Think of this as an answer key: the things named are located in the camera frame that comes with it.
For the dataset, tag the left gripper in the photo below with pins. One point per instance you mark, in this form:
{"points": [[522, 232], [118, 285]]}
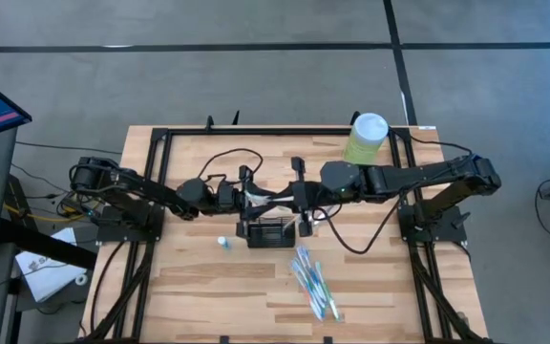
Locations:
{"points": [[229, 197]]}

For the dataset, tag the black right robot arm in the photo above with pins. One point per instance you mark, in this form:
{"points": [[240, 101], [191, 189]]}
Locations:
{"points": [[423, 174]]}

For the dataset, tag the black aluminium table frame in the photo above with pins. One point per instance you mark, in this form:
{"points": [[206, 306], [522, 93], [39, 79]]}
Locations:
{"points": [[256, 131]]}

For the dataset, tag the white tape roll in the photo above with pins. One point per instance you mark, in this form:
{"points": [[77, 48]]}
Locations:
{"points": [[81, 275]]}

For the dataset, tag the black frame clamp bracket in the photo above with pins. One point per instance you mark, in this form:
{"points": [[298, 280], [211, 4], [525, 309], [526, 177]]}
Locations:
{"points": [[354, 119], [328, 340], [225, 340], [236, 119], [209, 123]]}

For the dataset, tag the white printed paper sheet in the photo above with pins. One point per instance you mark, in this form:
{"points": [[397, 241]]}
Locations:
{"points": [[46, 277]]}

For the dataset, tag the blue white-capped mouthwash bottle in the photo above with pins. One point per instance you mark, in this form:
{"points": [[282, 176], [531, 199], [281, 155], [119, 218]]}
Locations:
{"points": [[222, 241]]}

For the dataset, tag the white label sticker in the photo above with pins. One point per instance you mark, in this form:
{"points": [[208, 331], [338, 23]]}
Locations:
{"points": [[426, 127]]}

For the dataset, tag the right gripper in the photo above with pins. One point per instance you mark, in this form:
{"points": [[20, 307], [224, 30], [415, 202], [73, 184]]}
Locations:
{"points": [[309, 197]]}

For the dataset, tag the green disinfecting wipes canister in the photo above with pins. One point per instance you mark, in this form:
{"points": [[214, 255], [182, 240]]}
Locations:
{"points": [[365, 138]]}

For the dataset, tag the black support beam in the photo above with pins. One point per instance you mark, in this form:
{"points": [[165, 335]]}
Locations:
{"points": [[41, 243]]}

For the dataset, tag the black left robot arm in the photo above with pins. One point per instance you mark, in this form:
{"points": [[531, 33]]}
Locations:
{"points": [[136, 186]]}

